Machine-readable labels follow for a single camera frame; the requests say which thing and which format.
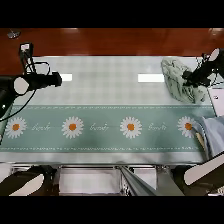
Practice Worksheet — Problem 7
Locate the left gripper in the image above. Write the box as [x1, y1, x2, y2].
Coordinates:
[43, 71, 64, 90]

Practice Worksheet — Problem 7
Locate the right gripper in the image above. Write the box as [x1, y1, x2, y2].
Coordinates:
[182, 67, 205, 89]

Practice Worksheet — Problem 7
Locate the pale green T-shirt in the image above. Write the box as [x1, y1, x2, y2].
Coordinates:
[160, 56, 208, 105]

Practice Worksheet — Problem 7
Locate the light blue garment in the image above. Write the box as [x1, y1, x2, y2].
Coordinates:
[191, 115, 224, 162]

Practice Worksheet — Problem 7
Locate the black cable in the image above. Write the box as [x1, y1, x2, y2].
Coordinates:
[31, 60, 52, 76]
[0, 88, 37, 123]

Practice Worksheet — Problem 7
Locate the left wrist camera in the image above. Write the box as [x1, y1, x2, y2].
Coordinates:
[18, 41, 35, 75]

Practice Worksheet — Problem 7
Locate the silver frame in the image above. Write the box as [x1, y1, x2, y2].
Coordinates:
[0, 161, 224, 197]

